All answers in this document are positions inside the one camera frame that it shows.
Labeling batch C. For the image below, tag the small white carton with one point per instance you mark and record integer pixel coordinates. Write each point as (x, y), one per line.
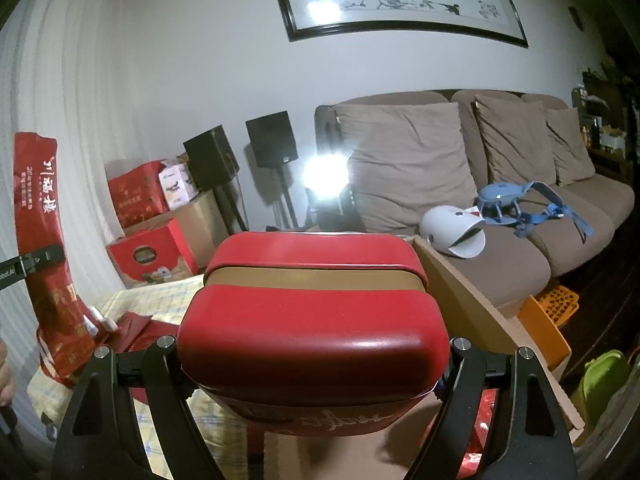
(177, 187)

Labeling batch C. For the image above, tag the yellow checked tablecloth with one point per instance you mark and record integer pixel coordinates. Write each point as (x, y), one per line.
(150, 300)

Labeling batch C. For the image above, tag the red patterned gift box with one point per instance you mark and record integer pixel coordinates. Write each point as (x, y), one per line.
(137, 195)

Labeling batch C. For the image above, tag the person's left hand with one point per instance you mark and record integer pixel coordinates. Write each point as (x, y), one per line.
(7, 375)

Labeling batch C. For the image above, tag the orange plastic crate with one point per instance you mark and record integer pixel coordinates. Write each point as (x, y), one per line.
(550, 310)

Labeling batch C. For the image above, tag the dark cluttered shelf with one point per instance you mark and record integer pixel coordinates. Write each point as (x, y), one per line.
(610, 120)

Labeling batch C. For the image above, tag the bright lamp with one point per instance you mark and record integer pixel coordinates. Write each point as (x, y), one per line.
(325, 177)

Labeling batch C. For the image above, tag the large brown cushion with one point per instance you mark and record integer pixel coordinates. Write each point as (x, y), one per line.
(405, 170)

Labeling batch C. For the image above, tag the red printed packet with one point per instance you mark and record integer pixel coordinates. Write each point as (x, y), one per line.
(50, 210)

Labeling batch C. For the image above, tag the white curtain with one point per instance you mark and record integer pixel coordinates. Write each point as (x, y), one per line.
(55, 60)

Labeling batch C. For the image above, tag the round wall ornament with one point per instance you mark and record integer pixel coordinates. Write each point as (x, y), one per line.
(576, 17)

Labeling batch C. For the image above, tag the brown storage carton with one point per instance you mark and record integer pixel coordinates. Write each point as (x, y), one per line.
(205, 225)

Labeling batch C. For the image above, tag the black speaker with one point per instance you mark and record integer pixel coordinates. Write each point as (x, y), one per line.
(210, 157)
(272, 140)

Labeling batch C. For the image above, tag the brown sofa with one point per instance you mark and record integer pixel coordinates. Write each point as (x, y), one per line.
(520, 270)

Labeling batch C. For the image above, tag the small brown cushion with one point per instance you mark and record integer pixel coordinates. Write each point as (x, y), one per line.
(570, 150)

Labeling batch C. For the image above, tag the red cookie gift box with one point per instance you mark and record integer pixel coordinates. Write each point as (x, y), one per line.
(150, 255)

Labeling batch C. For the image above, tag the red and gold tin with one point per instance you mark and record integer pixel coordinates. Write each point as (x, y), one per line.
(310, 320)

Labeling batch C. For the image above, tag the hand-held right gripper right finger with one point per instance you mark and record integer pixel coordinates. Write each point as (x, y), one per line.
(465, 375)

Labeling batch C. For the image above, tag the brown sofa cushion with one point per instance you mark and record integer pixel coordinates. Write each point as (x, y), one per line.
(515, 140)

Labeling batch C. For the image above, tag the brown cardboard box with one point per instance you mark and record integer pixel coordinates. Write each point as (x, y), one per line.
(500, 320)

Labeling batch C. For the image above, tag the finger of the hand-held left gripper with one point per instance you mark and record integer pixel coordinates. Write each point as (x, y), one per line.
(40, 260)

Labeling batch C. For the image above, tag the green plastic container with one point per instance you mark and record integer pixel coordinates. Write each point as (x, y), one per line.
(600, 380)

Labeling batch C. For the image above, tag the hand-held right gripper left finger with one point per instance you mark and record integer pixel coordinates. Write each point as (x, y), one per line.
(160, 370)

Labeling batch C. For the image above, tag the white helmet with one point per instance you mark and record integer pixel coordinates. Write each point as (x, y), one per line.
(445, 230)

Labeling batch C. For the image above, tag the black speaker stand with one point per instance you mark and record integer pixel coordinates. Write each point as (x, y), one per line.
(232, 210)
(286, 195)

